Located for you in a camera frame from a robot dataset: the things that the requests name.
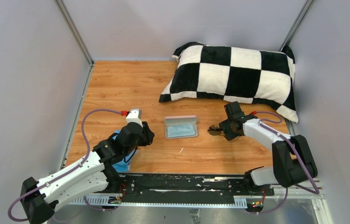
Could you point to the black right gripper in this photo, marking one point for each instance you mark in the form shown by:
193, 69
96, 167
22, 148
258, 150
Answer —
230, 136

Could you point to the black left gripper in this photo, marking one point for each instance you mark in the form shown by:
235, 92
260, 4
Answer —
148, 135

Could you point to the dark aviator sunglasses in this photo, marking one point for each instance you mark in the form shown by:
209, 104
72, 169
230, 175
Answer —
215, 130

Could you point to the pink glasses case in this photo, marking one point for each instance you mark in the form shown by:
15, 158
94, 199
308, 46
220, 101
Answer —
179, 120

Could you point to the light blue cleaning cloth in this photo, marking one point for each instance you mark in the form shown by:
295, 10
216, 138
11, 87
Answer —
184, 130

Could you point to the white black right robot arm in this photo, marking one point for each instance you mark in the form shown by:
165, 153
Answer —
293, 163

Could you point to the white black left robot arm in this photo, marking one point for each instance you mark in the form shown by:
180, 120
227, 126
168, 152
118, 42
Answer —
92, 173

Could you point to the blue patterned pouch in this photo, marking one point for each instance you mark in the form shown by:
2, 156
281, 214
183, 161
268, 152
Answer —
126, 155

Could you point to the black white checkered pillow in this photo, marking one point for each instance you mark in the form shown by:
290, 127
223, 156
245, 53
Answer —
234, 74

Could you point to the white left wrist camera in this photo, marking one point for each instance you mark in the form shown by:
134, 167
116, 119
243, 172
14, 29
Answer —
134, 116

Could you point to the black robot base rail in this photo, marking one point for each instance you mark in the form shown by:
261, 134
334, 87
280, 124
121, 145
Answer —
196, 191

